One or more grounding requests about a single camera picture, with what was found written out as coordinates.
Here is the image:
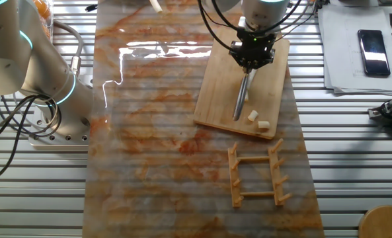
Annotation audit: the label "steel cleaver knife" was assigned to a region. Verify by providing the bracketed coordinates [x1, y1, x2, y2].
[231, 67, 258, 122]

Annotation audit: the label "black gripper cable with clip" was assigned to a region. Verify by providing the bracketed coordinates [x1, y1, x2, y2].
[197, 0, 315, 53]

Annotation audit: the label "orange fruit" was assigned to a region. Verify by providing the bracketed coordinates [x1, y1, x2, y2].
[33, 0, 52, 20]

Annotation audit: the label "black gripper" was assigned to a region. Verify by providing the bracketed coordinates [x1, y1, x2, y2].
[228, 28, 276, 75]

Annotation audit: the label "black cable bundle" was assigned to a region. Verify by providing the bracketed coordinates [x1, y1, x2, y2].
[0, 94, 63, 181]

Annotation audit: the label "wooden cutting board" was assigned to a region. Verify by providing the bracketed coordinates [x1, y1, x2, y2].
[194, 28, 291, 139]

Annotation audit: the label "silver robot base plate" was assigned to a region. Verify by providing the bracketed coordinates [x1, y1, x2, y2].
[28, 104, 91, 149]

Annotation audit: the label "wooden peg knife rack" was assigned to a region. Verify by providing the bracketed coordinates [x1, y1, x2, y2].
[227, 138, 293, 208]

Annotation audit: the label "wooden mug tree stand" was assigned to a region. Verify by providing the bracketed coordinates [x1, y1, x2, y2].
[358, 204, 392, 238]

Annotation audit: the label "grey hose with metal connector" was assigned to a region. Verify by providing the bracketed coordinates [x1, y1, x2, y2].
[52, 20, 85, 79]

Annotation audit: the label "marble pattern table mat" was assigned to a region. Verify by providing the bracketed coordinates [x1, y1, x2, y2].
[82, 0, 325, 238]

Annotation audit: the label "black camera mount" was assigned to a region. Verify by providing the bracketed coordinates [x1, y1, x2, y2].
[367, 95, 392, 132]

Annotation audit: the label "clear plastic fruit container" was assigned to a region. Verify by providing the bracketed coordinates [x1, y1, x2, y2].
[32, 0, 55, 40]

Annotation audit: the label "black smartphone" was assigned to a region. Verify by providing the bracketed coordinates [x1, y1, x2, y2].
[358, 28, 391, 77]

